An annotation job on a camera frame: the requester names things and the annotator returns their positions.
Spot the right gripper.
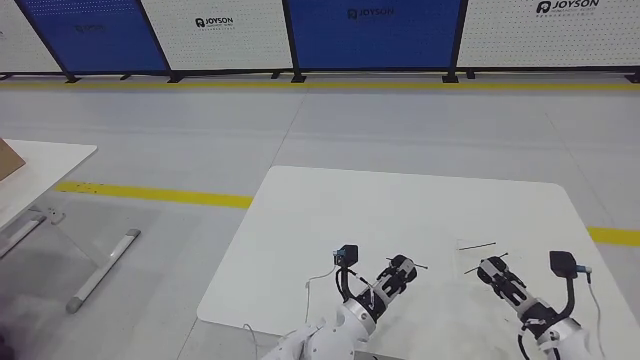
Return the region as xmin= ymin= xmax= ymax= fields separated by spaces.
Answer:
xmin=476 ymin=255 xmax=584 ymax=347

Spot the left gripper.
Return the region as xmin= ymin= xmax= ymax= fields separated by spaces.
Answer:
xmin=343 ymin=254 xmax=419 ymax=336

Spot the blue perforated partition panel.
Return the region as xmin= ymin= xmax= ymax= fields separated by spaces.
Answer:
xmin=1 ymin=0 xmax=174 ymax=84
xmin=274 ymin=0 xmax=475 ymax=84

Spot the white perforated partition panel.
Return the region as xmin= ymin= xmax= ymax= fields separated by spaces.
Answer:
xmin=129 ymin=0 xmax=296 ymax=81
xmin=0 ymin=0 xmax=64 ymax=81
xmin=455 ymin=0 xmax=640 ymax=84

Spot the white table with grey feet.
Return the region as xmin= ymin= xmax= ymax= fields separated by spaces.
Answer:
xmin=0 ymin=138 xmax=143 ymax=315

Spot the brown cardboard carton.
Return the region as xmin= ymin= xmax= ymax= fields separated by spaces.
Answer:
xmin=0 ymin=138 xmax=27 ymax=183

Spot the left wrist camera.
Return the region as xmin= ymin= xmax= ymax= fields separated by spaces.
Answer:
xmin=332 ymin=243 xmax=374 ymax=302

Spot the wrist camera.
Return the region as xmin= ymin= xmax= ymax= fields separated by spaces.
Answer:
xmin=548 ymin=250 xmax=594 ymax=322
xmin=332 ymin=243 xmax=374 ymax=302

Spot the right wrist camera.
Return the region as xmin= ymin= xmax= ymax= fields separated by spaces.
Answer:
xmin=548 ymin=250 xmax=594 ymax=322

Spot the thin white cable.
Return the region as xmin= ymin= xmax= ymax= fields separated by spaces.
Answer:
xmin=585 ymin=270 xmax=607 ymax=360
xmin=242 ymin=323 xmax=260 ymax=360
xmin=303 ymin=264 xmax=338 ymax=325

